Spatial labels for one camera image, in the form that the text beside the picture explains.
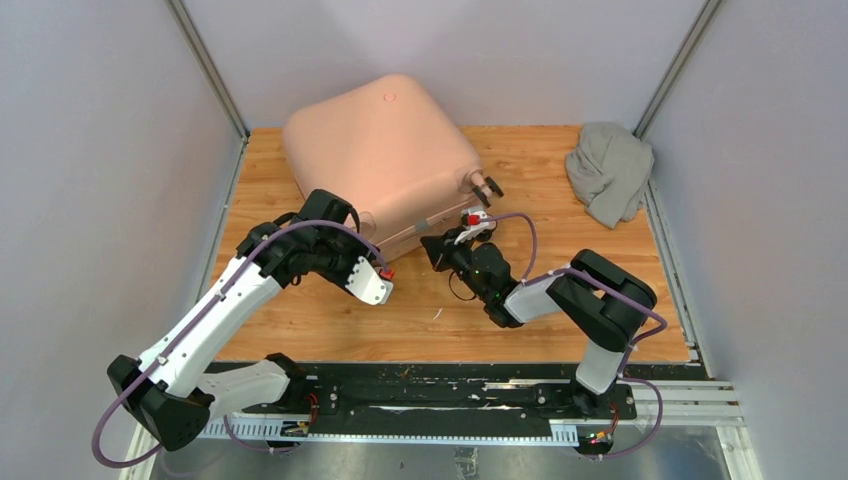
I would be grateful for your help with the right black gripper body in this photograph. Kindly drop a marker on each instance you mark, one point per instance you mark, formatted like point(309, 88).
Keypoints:
point(458, 256)

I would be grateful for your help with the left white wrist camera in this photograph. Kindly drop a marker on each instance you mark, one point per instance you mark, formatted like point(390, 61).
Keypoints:
point(365, 283)

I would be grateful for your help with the aluminium frame rail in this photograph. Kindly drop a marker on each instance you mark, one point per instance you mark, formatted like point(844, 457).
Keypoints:
point(658, 405)

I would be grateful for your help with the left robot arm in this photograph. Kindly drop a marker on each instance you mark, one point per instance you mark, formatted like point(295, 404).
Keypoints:
point(168, 390)

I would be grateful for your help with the pink suitcase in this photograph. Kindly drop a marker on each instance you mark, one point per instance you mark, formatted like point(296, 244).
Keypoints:
point(390, 150)

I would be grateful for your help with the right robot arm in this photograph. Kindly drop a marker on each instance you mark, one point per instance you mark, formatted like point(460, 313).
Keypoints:
point(607, 304)

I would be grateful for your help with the grey crumpled cloth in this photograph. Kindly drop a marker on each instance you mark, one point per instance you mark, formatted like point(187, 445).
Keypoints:
point(608, 170)

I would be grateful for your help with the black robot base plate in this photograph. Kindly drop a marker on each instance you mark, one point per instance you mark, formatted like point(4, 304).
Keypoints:
point(483, 401)

